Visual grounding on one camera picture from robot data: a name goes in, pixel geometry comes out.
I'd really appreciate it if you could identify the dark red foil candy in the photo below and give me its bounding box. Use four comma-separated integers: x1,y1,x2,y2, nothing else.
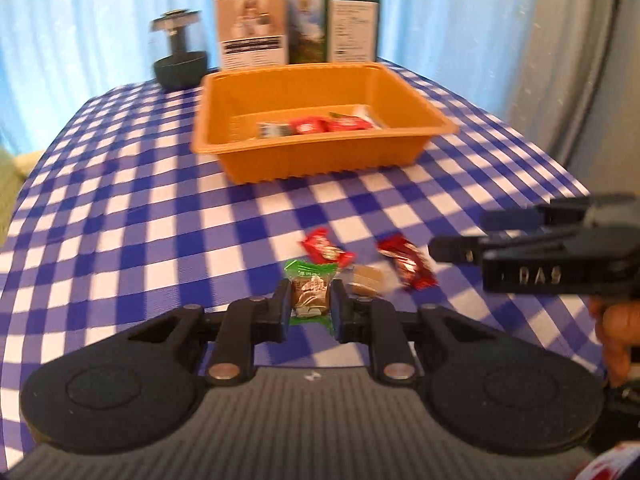
378,233,437,290

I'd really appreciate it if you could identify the clear beige candy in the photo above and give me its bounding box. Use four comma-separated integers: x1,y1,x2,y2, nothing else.
341,261,399,297

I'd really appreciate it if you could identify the red round-logo candy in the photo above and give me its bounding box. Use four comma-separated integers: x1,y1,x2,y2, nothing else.
300,228,355,268

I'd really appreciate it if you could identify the green nut candy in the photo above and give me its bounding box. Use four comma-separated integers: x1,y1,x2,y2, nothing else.
284,260,337,335

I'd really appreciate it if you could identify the right hand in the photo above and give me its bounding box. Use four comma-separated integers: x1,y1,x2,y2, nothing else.
589,297,640,388

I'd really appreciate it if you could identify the red patterned sleeve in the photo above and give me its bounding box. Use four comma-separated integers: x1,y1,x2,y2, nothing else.
575,441,640,480

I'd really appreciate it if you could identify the grey curtain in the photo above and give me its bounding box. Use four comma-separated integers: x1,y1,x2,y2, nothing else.
509,0,639,192

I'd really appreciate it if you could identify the blue white checkered tablecloth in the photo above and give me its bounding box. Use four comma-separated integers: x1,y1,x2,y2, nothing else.
1,72,602,467

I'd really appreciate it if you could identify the red rectangular candy packet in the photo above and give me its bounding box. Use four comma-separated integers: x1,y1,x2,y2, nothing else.
326,113,375,131

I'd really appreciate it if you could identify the red square candy packet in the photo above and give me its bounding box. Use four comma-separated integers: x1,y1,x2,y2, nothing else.
288,116,331,134

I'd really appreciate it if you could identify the orange plastic tray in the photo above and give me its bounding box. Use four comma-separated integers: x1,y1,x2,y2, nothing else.
191,63,458,184

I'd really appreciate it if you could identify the grey seaweed snack packet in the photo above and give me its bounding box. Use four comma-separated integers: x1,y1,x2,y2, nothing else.
257,122,295,139

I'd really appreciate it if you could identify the green sofa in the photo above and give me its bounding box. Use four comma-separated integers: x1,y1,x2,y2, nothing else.
0,148,42,244

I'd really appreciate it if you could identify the green milk carton box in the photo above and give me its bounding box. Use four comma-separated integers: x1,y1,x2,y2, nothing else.
288,0,381,64

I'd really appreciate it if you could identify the white humidifier box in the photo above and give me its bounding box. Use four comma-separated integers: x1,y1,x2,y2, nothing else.
214,0,288,70

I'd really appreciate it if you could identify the dark glass humidifier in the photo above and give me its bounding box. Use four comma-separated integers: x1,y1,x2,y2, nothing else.
150,9,208,92

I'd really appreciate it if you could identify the blue star curtain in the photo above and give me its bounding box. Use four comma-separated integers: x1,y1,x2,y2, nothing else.
1,0,536,154

